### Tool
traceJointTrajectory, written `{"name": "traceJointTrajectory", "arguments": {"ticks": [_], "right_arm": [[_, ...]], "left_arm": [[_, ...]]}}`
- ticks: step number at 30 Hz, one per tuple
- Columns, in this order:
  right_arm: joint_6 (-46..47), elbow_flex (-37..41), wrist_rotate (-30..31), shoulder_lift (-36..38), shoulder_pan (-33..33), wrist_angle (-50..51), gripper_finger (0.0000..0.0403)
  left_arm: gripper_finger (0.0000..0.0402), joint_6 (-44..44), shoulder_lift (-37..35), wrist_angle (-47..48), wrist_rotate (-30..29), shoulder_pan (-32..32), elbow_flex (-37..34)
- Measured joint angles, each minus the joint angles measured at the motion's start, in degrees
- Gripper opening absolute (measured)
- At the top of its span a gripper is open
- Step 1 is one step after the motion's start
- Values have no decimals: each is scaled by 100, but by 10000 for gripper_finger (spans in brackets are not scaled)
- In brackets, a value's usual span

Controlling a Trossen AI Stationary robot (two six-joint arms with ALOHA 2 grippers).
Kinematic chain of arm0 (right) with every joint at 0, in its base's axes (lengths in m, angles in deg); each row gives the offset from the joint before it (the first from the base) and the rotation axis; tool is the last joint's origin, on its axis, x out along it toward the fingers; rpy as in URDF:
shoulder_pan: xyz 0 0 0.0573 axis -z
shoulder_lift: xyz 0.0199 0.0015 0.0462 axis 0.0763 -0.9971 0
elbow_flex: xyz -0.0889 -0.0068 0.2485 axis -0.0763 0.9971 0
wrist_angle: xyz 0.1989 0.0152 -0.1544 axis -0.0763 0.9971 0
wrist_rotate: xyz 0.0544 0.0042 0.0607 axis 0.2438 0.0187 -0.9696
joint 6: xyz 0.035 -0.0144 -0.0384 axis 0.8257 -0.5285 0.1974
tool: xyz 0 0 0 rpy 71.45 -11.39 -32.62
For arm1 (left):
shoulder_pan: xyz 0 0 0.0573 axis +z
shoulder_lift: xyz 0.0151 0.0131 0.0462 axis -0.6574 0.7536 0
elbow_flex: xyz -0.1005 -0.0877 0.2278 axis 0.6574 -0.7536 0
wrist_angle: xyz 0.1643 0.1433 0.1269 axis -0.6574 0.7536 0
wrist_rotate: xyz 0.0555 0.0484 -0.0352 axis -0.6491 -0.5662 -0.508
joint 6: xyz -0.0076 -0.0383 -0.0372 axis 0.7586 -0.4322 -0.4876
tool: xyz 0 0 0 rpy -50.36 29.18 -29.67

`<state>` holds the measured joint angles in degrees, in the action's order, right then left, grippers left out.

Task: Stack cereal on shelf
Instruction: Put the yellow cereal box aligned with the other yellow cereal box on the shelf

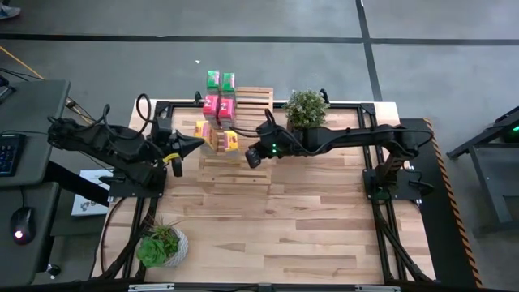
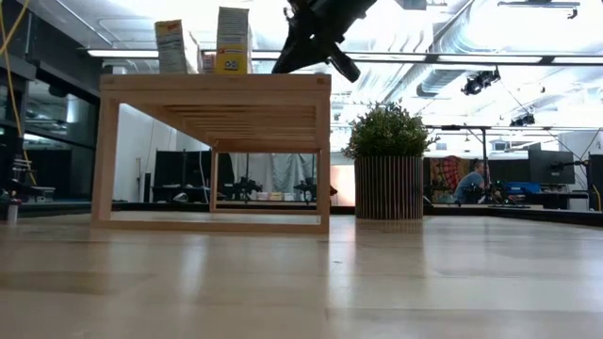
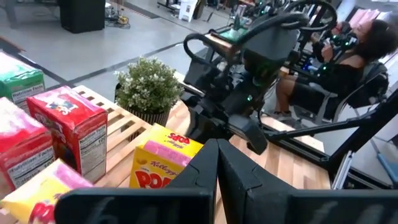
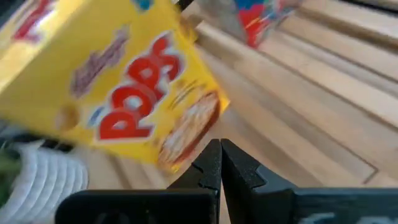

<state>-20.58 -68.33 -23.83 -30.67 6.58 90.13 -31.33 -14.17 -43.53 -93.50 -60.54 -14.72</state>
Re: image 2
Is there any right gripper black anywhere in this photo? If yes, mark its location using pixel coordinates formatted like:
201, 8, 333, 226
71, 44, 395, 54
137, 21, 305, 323
271, 0, 378, 84

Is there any yellow cereal box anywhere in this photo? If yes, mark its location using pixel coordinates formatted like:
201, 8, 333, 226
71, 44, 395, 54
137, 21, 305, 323
154, 19, 204, 75
215, 6, 254, 75

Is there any wooden slatted shelf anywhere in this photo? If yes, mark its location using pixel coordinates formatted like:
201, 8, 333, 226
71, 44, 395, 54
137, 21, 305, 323
91, 73, 333, 235

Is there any grey curtain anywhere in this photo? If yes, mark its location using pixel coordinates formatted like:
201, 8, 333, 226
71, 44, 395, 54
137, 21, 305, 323
230, 153, 318, 193

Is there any bushy plant in ribbed pot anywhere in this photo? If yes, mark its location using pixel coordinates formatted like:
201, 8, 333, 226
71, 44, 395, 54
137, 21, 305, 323
342, 100, 438, 221

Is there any black ceiling spotlight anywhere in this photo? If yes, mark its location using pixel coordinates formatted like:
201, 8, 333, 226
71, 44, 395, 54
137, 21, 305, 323
461, 69, 501, 97
508, 112, 537, 127

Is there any black partition panel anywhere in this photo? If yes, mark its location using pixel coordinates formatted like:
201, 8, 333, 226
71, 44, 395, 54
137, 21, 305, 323
153, 149, 236, 203

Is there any long ceiling light bar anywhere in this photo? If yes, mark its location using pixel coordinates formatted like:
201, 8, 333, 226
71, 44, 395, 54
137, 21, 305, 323
87, 48, 603, 66

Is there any colourful patterned cloth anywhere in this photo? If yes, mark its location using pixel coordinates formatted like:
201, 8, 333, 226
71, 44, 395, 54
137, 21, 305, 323
429, 155, 471, 204

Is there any black overhead stand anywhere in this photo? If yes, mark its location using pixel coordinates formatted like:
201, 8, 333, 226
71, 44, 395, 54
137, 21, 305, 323
426, 123, 560, 189

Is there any person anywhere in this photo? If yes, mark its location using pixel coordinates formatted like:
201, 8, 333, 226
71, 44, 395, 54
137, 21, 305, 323
453, 158, 491, 206

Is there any blue bin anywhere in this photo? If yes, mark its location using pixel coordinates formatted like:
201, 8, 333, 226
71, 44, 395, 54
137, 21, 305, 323
501, 182, 542, 195

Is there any black computer monitor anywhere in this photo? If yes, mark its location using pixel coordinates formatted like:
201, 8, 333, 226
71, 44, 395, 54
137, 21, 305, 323
528, 149, 577, 186

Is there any black aluminium table frame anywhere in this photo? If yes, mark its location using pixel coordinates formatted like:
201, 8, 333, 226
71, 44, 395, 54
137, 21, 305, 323
110, 201, 603, 228

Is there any yellow cable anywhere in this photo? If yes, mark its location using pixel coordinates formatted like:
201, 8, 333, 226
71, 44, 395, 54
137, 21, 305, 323
0, 0, 38, 186

